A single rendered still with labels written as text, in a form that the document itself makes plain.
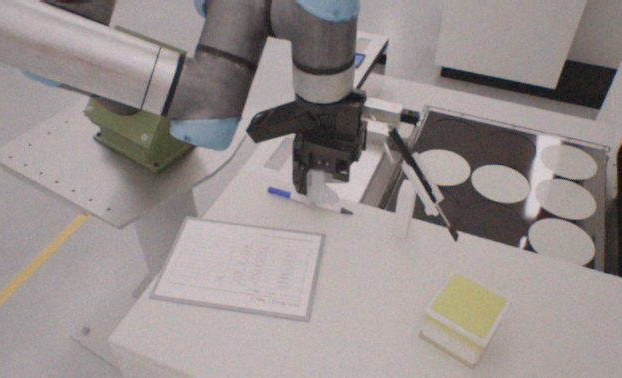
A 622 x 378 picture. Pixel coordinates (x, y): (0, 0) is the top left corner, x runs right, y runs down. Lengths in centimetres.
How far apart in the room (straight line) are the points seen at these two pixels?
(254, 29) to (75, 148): 72
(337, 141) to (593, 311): 39
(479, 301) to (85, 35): 52
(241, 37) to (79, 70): 17
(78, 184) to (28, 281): 106
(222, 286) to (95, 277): 140
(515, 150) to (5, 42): 86
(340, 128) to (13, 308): 164
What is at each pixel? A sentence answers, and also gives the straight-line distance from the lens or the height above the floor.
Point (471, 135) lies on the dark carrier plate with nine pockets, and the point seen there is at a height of 90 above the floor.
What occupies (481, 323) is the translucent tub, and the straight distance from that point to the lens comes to 63.
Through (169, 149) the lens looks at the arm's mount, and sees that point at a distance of 113.
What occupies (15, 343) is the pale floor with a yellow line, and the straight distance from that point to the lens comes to 202.
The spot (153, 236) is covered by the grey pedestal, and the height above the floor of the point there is 58.
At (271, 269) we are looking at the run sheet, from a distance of 72.
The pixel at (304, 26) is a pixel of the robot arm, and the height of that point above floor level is 128.
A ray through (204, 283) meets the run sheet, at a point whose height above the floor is 97.
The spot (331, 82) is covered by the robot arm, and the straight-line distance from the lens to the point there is 61.
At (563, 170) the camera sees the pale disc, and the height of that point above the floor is 90.
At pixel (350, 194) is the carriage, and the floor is 88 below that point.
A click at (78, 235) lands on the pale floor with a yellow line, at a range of 225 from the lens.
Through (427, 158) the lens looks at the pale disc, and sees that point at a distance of 102.
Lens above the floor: 153
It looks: 43 degrees down
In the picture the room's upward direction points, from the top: straight up
